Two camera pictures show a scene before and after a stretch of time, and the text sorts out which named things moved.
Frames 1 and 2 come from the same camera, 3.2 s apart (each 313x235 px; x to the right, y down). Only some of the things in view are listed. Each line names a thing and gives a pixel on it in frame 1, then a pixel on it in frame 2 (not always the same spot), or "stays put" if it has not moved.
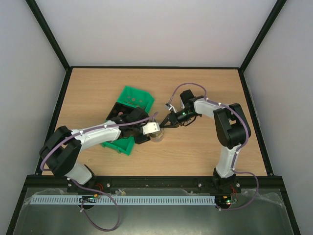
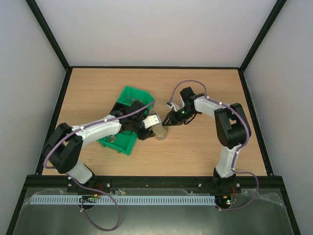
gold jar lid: x=158 y=134 stays put
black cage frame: x=40 y=18 stays put
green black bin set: x=129 y=97 stays put
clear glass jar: x=157 y=139 → x=162 y=137
